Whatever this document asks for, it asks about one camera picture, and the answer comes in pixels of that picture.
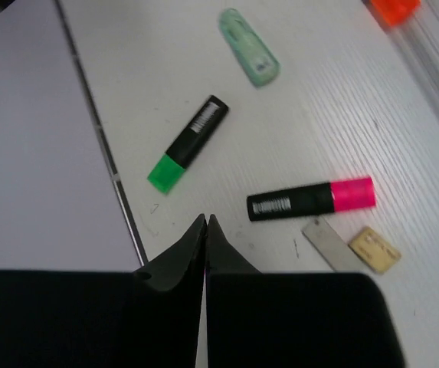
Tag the tan yellow eraser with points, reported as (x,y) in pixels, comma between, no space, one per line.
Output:
(377,253)

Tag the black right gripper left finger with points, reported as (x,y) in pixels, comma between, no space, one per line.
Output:
(147,317)

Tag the green transparent correction tape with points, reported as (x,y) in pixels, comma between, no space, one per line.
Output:
(254,57)

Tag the pink cap black highlighter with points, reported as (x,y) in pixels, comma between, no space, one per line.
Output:
(316,199)

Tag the green cap black highlighter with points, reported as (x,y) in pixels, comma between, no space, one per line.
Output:
(188,144)

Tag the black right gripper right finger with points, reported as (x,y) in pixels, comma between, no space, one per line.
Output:
(320,319)

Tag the orange cap black highlighter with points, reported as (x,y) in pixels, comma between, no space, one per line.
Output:
(393,12)

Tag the white eraser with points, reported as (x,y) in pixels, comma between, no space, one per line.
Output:
(331,247)

